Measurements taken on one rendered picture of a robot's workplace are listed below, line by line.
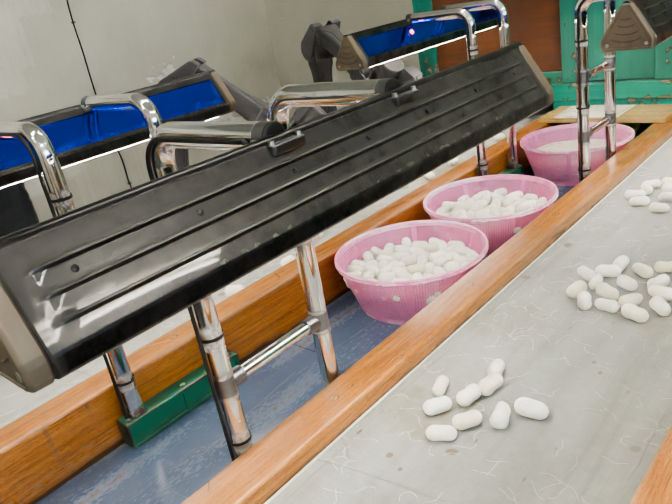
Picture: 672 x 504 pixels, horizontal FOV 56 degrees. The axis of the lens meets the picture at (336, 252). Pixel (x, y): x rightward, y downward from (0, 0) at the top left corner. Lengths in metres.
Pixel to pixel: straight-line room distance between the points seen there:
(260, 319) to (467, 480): 0.51
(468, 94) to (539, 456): 0.37
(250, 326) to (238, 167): 0.63
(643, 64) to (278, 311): 1.26
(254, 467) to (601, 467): 0.34
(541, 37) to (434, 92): 1.44
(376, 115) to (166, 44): 3.10
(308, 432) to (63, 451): 0.35
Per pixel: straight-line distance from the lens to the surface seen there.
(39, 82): 3.29
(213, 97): 1.11
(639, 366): 0.84
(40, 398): 1.03
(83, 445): 0.94
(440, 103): 0.61
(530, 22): 2.06
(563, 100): 2.04
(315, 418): 0.74
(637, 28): 1.11
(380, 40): 1.45
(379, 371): 0.80
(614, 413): 0.76
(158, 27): 3.60
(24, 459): 0.91
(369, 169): 0.51
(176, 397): 0.96
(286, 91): 0.66
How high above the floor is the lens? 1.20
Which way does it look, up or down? 22 degrees down
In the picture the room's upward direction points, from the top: 10 degrees counter-clockwise
